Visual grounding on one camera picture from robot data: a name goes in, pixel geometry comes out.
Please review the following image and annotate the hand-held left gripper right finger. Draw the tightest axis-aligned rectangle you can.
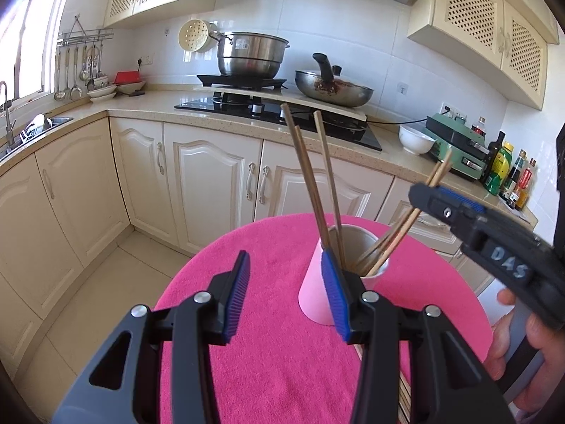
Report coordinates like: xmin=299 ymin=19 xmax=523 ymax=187
xmin=321 ymin=249 xmax=515 ymax=424

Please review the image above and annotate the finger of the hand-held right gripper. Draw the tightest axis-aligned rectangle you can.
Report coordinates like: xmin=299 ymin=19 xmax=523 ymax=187
xmin=435 ymin=187 xmax=488 ymax=213
xmin=408 ymin=184 xmax=486 ymax=239

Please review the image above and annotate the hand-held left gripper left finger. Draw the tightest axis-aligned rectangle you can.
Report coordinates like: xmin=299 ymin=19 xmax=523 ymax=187
xmin=53 ymin=249 xmax=251 ymax=424

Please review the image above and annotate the pink cup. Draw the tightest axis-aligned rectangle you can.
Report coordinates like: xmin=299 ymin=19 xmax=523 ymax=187
xmin=298 ymin=225 xmax=390 ymax=326

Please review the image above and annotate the long brown chopstick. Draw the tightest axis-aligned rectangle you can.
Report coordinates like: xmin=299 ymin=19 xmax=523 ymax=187
xmin=355 ymin=161 xmax=442 ymax=270
xmin=366 ymin=148 xmax=454 ymax=277

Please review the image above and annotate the row of hanging steel utensils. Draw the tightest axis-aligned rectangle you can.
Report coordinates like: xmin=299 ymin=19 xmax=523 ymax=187
xmin=53 ymin=44 xmax=107 ymax=101

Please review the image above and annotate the person's right hand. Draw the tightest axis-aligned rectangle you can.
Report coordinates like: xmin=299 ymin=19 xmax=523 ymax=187
xmin=488 ymin=289 xmax=565 ymax=416

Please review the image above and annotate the yellow-green bottle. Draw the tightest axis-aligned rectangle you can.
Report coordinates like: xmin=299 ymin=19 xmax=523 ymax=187
xmin=488 ymin=142 xmax=515 ymax=196

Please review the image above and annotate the dark olive oil bottle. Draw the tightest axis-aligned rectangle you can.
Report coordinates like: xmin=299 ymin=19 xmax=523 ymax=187
xmin=484 ymin=131 xmax=506 ymax=186

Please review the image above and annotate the dark soy sauce bottle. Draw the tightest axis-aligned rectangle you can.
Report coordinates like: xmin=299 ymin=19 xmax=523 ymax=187
xmin=503 ymin=150 xmax=528 ymax=201

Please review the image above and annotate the green electric grill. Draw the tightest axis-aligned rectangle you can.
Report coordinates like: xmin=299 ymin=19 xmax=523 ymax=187
xmin=425 ymin=112 xmax=492 ymax=182

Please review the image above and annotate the red-label sauce bottle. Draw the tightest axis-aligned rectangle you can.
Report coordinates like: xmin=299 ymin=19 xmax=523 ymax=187
xmin=512 ymin=158 xmax=537 ymax=211

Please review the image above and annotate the pink tablecloth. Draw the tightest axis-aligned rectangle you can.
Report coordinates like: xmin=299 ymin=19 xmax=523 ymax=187
xmin=152 ymin=213 xmax=493 ymax=424

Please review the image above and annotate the beige board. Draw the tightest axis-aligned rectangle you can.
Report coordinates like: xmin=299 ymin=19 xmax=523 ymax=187
xmin=221 ymin=87 xmax=368 ymax=121

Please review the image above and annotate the black glass gas hob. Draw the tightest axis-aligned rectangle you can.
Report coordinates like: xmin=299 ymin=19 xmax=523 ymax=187
xmin=174 ymin=90 xmax=383 ymax=152

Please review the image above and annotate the beige stone countertop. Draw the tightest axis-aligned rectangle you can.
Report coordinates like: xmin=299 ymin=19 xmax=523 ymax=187
xmin=0 ymin=88 xmax=539 ymax=226

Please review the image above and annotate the black induction cooker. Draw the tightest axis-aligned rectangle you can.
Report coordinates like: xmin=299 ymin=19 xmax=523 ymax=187
xmin=196 ymin=73 xmax=287 ymax=90

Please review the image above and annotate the stainless steel stockpot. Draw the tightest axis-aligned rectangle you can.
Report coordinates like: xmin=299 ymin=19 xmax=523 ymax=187
xmin=208 ymin=31 xmax=291 ymax=77

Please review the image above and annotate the shallow white bowl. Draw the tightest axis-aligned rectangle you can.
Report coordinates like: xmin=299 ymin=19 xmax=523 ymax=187
xmin=115 ymin=80 xmax=147 ymax=95

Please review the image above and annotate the stack of white bowls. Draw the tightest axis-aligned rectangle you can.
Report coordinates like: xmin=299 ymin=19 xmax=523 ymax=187
xmin=87 ymin=76 xmax=118 ymax=99

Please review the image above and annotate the white plate in dish rack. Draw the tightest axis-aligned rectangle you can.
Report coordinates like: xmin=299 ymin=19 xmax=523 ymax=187
xmin=20 ymin=113 xmax=51 ymax=143

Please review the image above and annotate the stainless steel sink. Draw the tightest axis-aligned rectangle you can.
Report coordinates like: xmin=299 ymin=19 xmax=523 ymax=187
xmin=0 ymin=115 xmax=74 ymax=162

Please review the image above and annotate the cream perforated steamer plate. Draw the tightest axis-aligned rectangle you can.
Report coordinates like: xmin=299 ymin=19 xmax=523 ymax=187
xmin=178 ymin=19 xmax=217 ymax=52

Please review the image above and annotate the steel faucet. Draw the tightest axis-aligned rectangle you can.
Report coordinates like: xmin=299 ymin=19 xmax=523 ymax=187
xmin=0 ymin=80 xmax=18 ymax=148

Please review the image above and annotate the window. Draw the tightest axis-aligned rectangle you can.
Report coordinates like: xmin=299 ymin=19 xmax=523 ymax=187
xmin=0 ymin=0 xmax=67 ymax=107

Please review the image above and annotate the white wall socket with plug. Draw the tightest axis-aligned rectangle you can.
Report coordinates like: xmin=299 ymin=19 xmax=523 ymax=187
xmin=439 ymin=102 xmax=469 ymax=121

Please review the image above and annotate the black power cable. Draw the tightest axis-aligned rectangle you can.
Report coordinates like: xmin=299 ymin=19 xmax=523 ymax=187
xmin=365 ymin=115 xmax=429 ymax=125

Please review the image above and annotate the steel wok with black handle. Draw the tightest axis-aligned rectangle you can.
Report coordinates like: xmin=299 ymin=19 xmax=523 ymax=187
xmin=294 ymin=53 xmax=374 ymax=107

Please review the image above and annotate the metal wall utensil rack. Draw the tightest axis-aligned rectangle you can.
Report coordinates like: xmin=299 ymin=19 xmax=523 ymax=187
xmin=57 ymin=15 xmax=114 ymax=47

